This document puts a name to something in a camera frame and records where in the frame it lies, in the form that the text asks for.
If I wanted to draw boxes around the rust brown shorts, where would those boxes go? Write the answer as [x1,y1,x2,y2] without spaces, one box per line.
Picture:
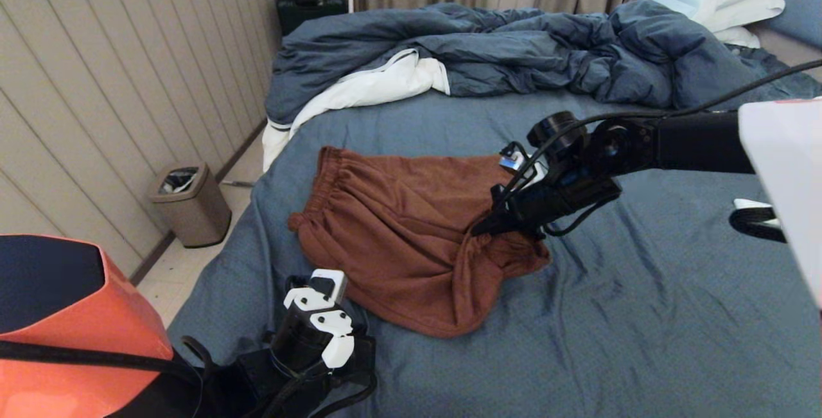
[288,146,553,339]

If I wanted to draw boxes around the rumpled dark blue duvet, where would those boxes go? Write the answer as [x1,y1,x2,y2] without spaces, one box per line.
[265,0,771,126]

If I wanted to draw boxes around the blue bed sheet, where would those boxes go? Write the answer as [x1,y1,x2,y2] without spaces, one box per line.
[137,46,822,418]

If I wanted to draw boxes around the beige trash bin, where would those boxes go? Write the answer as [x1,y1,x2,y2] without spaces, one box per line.
[149,162,232,249]

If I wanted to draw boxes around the white blanket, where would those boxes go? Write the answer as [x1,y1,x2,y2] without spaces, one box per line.
[262,49,450,173]

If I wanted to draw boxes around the black bin liner bag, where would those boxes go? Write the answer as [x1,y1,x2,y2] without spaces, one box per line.
[161,169,200,196]

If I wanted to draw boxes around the small white pillow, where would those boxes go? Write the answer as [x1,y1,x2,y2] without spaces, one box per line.
[713,26,762,49]

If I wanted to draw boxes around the flat white pillow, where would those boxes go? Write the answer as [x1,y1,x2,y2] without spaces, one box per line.
[700,0,785,33]

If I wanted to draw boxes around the black suitcase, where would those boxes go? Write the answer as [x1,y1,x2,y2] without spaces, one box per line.
[277,0,348,37]

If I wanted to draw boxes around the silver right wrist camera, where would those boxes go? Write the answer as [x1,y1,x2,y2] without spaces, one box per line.
[500,142,548,182]

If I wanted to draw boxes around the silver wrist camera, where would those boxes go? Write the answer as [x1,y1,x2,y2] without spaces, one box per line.
[500,142,548,182]
[310,268,349,301]

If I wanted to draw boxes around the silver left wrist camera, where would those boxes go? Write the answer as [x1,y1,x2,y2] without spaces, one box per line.
[310,268,349,301]

